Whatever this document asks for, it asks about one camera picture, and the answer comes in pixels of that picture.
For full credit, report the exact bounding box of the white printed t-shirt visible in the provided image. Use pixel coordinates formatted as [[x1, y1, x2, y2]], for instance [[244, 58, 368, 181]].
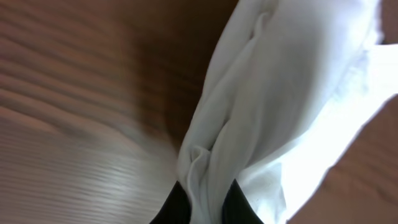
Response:
[[177, 0, 397, 223]]

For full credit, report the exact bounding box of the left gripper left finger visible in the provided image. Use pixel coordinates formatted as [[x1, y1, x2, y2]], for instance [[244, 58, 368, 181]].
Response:
[[150, 181, 192, 224]]

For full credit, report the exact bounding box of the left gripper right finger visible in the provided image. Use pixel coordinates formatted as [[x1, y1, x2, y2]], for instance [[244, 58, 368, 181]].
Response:
[[221, 180, 264, 224]]

